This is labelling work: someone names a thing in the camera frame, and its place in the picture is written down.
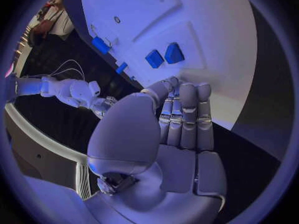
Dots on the white task board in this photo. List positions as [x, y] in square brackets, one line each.
[163, 18]

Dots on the blue tapered block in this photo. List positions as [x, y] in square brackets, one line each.
[174, 53]

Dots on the small blue peg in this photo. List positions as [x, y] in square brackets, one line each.
[121, 67]

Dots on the blue plug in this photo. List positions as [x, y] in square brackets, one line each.
[101, 44]

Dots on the blue rectangular block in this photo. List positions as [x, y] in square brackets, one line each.
[154, 59]

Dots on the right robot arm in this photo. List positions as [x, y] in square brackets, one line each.
[67, 91]

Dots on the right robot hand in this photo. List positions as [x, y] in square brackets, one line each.
[102, 105]

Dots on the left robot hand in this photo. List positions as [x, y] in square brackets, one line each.
[126, 130]

